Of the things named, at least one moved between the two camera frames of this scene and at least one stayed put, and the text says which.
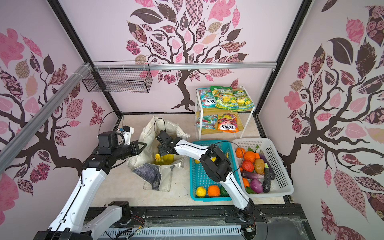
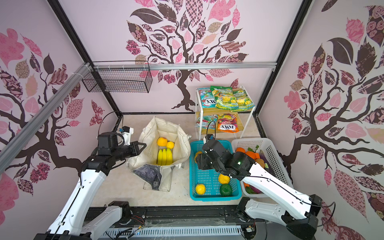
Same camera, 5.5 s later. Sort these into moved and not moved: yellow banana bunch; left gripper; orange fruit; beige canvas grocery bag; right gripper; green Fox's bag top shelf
Moved: orange fruit; right gripper
Not moved: left gripper; beige canvas grocery bag; green Fox's bag top shelf; yellow banana bunch
